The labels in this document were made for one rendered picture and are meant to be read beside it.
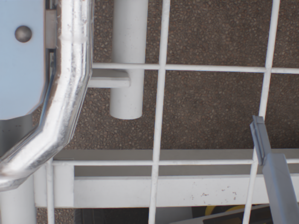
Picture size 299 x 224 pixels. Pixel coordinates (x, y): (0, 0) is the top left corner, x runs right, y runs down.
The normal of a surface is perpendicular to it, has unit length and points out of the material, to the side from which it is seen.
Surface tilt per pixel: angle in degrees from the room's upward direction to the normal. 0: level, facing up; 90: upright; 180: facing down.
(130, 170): 90
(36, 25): 5
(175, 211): 0
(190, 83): 0
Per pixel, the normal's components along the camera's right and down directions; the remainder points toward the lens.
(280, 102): 0.14, 0.32
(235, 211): -0.13, -0.93
